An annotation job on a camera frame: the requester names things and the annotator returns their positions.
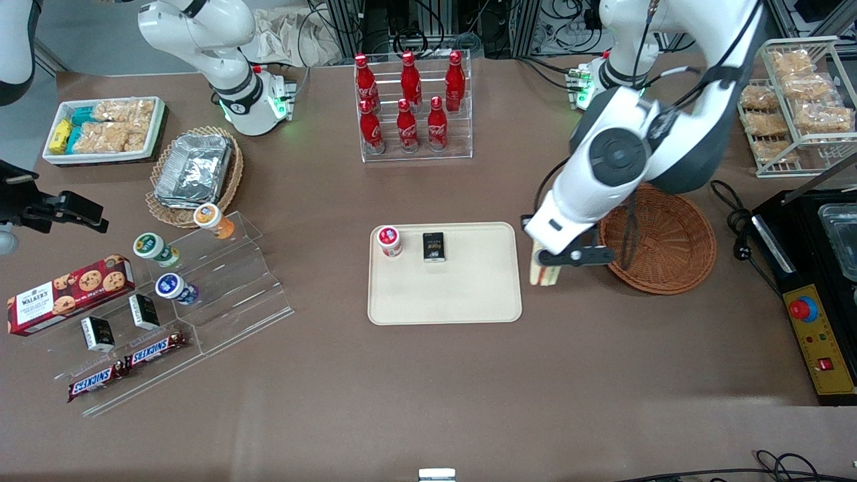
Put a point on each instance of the beige plastic tray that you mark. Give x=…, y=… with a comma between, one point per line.
x=455, y=288

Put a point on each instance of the stack of foil trays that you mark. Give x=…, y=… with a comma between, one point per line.
x=194, y=167

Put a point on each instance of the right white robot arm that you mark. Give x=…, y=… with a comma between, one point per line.
x=227, y=67

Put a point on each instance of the small black box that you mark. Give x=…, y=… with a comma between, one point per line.
x=434, y=246
x=98, y=333
x=144, y=311

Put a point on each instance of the Snickers chocolate bar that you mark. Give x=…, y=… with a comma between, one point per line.
x=94, y=381
x=154, y=349

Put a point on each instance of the round brown wicker basket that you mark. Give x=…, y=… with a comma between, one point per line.
x=669, y=248

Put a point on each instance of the blue lid yogurt cup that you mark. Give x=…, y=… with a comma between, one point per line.
x=173, y=286

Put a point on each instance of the clear acrylic bottle rack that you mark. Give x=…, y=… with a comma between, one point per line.
x=418, y=155

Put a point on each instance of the small silver object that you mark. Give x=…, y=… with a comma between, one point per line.
x=436, y=475

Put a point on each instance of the red cola bottle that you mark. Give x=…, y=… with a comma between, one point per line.
x=365, y=84
x=406, y=128
x=437, y=127
x=371, y=130
x=410, y=80
x=455, y=84

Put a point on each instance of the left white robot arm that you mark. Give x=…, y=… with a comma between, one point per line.
x=616, y=157

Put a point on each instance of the green lid yogurt cup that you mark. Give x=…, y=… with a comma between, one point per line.
x=152, y=246

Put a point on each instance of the clear plastic container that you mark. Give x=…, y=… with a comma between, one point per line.
x=845, y=241

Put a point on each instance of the teal snack packet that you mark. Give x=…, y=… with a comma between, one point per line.
x=73, y=138
x=82, y=116

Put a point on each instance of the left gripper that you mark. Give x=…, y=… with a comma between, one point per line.
x=588, y=239

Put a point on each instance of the aluminium frame equipment rack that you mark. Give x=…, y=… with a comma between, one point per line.
x=375, y=23

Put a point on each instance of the white rectangular snack bin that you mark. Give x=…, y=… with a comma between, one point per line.
x=100, y=158

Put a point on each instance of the triangular sandwich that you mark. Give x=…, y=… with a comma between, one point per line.
x=552, y=276

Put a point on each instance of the red emergency stop button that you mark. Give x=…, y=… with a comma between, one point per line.
x=803, y=309

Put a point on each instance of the black machine with yellow panel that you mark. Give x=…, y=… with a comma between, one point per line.
x=823, y=348

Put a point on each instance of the oval wicker basket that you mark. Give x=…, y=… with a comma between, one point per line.
x=231, y=177

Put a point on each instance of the red Walkers cookie box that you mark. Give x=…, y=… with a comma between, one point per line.
x=67, y=294

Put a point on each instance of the orange lid yogurt cup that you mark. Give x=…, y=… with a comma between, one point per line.
x=211, y=217

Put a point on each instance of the red lid yogurt cup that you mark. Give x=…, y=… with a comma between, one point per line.
x=389, y=241

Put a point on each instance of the clear acrylic tiered stand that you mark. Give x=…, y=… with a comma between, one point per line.
x=227, y=294

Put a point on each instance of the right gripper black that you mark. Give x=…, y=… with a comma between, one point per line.
x=19, y=204

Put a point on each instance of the yellow snack packet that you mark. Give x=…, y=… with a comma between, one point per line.
x=60, y=136

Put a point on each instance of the rice cracker snack packet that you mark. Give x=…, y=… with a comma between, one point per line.
x=805, y=87
x=100, y=137
x=823, y=118
x=124, y=110
x=791, y=62
x=774, y=152
x=136, y=137
x=764, y=124
x=760, y=98

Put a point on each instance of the beige cloth bag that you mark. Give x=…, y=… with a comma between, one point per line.
x=294, y=40

